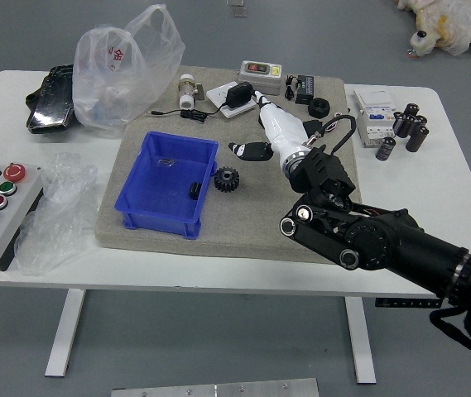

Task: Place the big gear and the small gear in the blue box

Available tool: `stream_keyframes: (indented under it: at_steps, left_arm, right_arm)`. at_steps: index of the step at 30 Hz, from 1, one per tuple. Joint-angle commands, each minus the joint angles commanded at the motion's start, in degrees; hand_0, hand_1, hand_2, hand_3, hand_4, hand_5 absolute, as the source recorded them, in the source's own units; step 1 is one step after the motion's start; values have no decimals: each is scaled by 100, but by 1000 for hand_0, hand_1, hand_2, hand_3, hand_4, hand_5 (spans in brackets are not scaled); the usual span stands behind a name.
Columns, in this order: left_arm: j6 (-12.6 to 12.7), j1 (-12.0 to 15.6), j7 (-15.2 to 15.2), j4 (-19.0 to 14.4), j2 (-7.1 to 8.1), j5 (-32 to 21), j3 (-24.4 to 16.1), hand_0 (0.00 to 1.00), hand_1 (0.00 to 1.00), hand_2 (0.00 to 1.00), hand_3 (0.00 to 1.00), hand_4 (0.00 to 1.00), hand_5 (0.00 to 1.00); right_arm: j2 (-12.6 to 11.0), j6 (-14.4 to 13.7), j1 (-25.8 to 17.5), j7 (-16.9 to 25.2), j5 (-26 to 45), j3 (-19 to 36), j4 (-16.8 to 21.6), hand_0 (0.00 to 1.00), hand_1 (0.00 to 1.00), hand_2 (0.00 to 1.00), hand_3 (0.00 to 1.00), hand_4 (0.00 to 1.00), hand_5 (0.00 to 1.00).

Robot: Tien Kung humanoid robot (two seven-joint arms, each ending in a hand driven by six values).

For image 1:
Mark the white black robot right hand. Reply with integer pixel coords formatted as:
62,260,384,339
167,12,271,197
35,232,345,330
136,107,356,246
228,89,310,167

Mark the big black gear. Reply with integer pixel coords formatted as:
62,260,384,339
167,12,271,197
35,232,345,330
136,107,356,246
213,165,241,193

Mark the blue plastic box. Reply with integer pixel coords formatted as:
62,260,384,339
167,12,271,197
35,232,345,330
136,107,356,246
113,131,219,241

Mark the black power adapter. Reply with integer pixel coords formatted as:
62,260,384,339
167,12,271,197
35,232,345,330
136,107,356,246
225,81,254,110

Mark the white circuit breaker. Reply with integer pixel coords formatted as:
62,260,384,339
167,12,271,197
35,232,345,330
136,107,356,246
351,88,397,149

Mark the brass valve with white ends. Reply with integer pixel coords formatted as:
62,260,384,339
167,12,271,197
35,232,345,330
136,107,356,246
176,73,206,111

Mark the white table leg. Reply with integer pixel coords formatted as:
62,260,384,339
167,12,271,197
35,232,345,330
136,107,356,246
344,296,377,385
44,289,86,378

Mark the grey-brown foam mat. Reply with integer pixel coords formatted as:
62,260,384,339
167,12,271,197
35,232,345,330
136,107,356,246
94,65,368,265

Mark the metal floor outlet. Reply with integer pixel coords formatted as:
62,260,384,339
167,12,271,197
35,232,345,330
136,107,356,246
225,0,248,18

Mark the translucent bag with red print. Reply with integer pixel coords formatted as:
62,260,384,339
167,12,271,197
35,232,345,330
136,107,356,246
72,3,187,137

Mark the crumpled clear plastic wrap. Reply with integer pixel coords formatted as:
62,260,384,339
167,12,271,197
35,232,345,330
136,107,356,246
13,151,99,276

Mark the plush toy in plastic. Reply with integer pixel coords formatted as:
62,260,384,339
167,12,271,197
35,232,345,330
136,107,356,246
394,0,471,63

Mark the black table control panel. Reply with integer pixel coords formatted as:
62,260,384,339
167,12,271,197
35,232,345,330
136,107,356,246
374,297,443,309

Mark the black plastic tray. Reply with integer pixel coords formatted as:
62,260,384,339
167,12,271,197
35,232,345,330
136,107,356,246
26,64,75,136

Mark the silver metal plate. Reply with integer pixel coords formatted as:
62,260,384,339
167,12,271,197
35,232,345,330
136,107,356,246
110,377,320,397

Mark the black module with thin wires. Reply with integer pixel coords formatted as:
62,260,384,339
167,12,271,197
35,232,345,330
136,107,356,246
302,111,344,136

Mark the black controller module with cable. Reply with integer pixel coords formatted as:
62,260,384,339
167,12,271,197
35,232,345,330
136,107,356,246
284,73,316,105

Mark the grey switch box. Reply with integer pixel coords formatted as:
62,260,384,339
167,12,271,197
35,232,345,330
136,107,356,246
238,60,284,96

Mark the white wall socket plate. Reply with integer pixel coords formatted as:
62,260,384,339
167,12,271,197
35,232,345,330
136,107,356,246
205,81,257,120

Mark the black adapter cord with plug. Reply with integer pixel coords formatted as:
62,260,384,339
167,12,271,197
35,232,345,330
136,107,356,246
147,105,230,124

